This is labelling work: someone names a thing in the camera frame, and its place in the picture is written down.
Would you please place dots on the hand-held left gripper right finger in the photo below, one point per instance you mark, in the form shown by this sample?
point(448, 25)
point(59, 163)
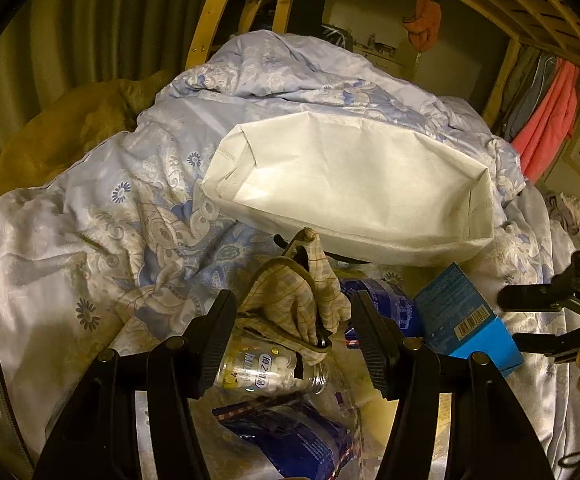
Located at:
point(368, 342)

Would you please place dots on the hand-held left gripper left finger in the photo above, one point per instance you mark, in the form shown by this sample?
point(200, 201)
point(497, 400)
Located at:
point(218, 340)

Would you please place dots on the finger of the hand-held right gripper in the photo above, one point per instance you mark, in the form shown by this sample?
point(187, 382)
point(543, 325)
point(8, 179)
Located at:
point(534, 297)
point(544, 344)

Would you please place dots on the beige plaid cloth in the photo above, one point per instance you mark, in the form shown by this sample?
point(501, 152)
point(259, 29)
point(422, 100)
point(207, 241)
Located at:
point(295, 300)

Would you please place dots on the white fabric storage bin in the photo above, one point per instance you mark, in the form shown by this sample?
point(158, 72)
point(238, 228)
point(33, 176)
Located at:
point(349, 185)

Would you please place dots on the blue label plastic bottle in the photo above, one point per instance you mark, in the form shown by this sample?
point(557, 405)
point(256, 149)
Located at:
point(384, 300)

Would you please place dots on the clear jar of white tablets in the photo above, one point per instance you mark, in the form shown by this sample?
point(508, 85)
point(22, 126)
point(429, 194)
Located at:
point(260, 365)

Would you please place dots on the crumpled grey cloth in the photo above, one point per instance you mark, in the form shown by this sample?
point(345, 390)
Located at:
point(567, 212)

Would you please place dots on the blue cardboard box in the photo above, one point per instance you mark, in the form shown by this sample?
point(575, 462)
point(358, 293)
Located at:
point(464, 320)

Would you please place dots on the blue plastic snack packet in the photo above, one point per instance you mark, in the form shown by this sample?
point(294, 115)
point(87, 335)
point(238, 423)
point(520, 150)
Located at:
point(290, 440)

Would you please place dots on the floral light blue duvet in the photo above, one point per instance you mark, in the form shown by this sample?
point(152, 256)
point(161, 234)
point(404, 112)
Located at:
point(120, 240)

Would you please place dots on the pink hanging garment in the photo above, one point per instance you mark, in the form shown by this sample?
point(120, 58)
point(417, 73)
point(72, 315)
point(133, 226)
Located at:
point(544, 125)

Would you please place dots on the grey hanging garment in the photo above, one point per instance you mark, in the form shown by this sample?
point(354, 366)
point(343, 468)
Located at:
point(527, 90)

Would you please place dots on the yellow pillow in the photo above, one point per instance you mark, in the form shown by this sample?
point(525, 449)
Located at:
point(65, 135)

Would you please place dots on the cluttered background cabinet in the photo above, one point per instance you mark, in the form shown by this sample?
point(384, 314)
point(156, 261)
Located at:
point(369, 47)

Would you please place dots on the orange hanging cloth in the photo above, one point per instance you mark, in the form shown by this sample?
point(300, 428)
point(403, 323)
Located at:
point(423, 22)

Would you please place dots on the wooden ladder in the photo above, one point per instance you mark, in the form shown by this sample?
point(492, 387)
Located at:
point(220, 15)

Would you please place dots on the green curtain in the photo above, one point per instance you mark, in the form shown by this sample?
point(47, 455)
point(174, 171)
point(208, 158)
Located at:
point(55, 45)

